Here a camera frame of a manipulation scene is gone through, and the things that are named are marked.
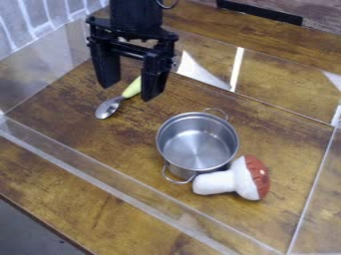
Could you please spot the clear acrylic enclosure wall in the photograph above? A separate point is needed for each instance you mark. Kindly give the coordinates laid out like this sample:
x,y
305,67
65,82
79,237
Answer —
x,y
87,175

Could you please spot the plush red white mushroom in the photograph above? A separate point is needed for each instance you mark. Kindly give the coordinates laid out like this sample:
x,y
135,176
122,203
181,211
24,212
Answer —
x,y
246,178

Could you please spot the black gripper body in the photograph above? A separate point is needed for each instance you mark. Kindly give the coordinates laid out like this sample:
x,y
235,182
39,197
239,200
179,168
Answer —
x,y
132,31

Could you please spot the green handled metal spoon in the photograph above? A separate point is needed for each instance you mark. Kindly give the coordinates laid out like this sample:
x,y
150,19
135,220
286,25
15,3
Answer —
x,y
108,106

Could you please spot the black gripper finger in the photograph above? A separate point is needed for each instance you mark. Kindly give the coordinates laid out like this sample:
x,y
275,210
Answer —
x,y
156,68
106,64

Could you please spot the black bar in background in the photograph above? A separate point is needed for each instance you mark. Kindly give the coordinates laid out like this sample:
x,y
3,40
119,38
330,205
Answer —
x,y
259,12

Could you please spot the small steel pot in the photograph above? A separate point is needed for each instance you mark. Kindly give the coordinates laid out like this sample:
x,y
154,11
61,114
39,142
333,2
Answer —
x,y
197,143

